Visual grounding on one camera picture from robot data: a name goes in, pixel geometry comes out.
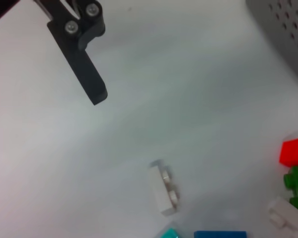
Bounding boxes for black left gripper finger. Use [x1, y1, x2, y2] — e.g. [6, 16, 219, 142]
[33, 0, 108, 107]

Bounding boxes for white building block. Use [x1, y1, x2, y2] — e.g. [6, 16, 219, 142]
[149, 160, 181, 217]
[268, 197, 298, 238]

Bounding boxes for teal building block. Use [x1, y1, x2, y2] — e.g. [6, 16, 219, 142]
[158, 228, 182, 238]

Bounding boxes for blue building block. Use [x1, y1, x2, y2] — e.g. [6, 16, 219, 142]
[193, 230, 248, 238]

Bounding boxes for small red building block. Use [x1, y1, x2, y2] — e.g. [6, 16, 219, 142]
[279, 138, 298, 167]

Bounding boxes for grey-green perforated storage basket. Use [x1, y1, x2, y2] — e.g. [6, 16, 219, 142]
[245, 0, 298, 86]

